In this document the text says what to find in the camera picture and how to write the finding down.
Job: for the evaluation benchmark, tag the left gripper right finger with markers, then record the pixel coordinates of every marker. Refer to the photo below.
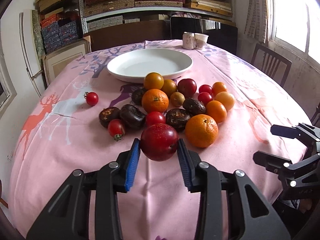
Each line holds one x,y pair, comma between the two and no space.
250,215

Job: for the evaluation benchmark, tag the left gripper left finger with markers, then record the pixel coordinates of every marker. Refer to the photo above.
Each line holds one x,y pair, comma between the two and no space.
66,215

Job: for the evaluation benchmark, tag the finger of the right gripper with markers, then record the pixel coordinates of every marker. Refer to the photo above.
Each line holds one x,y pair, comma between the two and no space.
271,163
300,131

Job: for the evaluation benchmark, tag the large front orange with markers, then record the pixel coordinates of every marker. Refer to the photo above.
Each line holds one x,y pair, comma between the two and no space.
201,131

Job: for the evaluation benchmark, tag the large red plum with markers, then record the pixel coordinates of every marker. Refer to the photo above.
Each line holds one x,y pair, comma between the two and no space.
159,142

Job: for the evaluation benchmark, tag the cherry tomato with stem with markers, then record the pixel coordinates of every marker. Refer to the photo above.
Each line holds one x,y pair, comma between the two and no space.
116,129

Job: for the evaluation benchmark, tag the wooden chair right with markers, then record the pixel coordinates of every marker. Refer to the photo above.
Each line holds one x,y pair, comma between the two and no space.
271,62

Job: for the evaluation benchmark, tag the pink deer tablecloth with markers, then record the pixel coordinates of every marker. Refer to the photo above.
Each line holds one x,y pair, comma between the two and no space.
85,119

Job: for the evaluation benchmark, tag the lone cherry tomato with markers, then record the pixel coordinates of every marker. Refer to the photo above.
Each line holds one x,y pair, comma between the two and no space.
91,98

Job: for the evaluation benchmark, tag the yellow orange fruit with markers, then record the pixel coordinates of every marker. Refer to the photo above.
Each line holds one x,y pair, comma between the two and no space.
153,81

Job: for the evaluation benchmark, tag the white oval plate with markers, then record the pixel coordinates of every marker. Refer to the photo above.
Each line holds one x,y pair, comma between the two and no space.
134,66

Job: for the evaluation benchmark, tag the window curtain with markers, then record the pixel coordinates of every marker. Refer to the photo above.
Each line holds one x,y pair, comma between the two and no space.
259,20

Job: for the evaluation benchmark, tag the white paper cup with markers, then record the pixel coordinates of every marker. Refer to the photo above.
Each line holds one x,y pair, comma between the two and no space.
200,41

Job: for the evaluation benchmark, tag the framed picture beige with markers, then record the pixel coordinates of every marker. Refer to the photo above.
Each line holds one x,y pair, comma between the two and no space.
55,62

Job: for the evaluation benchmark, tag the white beverage can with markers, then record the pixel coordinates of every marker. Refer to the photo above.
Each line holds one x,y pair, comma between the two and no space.
188,41

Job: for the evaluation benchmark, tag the dark wooden cabinet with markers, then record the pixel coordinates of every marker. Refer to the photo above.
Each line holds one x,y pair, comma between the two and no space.
129,33

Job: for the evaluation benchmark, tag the metal shelf with boxes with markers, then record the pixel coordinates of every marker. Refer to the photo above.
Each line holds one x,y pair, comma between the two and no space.
96,14

